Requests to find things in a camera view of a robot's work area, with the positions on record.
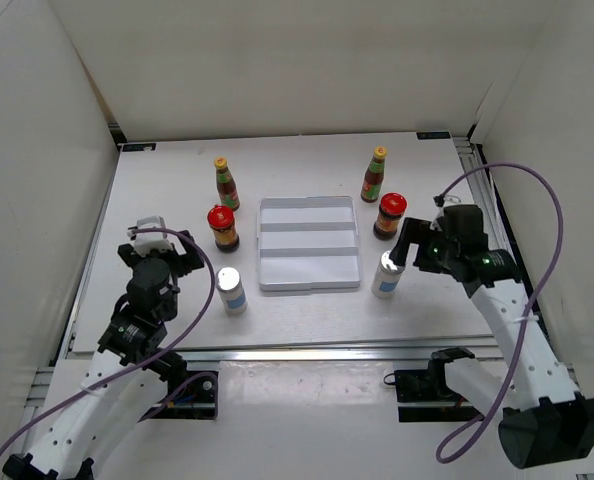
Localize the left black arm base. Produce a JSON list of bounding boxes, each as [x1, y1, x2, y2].
[[140, 370, 219, 422]]

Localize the yellow-capped sauce bottle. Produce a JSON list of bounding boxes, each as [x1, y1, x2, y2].
[[214, 157, 240, 211], [361, 146, 387, 203]]

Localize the right yellow-capped sauce bottle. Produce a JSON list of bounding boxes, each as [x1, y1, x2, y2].
[[361, 146, 387, 203]]

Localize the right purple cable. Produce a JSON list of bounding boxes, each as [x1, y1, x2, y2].
[[434, 160, 566, 464]]

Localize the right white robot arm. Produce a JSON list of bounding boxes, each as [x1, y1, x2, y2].
[[390, 205, 594, 469]]

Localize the purple cable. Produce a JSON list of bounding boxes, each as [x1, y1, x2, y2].
[[0, 227, 218, 480], [434, 160, 566, 464]]

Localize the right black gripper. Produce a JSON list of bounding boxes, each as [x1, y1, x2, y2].
[[388, 217, 458, 274]]

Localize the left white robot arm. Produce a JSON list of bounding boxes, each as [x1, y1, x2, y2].
[[2, 222, 213, 479]]

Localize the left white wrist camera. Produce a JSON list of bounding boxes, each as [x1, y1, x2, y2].
[[127, 215, 174, 257]]

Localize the silver-lidded white shaker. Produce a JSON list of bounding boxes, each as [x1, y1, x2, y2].
[[371, 250, 405, 298], [216, 267, 248, 315]]

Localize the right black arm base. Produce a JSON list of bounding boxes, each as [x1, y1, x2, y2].
[[383, 370, 479, 423]]

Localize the white divided organizer tray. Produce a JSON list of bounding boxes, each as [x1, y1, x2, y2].
[[257, 196, 362, 292]]

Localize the left yellow-capped sauce bottle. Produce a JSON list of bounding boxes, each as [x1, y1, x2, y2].
[[214, 157, 240, 211]]

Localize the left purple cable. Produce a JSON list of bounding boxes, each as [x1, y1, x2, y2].
[[0, 227, 218, 480]]

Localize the red-lidded sauce jar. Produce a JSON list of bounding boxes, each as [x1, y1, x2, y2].
[[373, 192, 408, 240], [207, 205, 240, 252]]

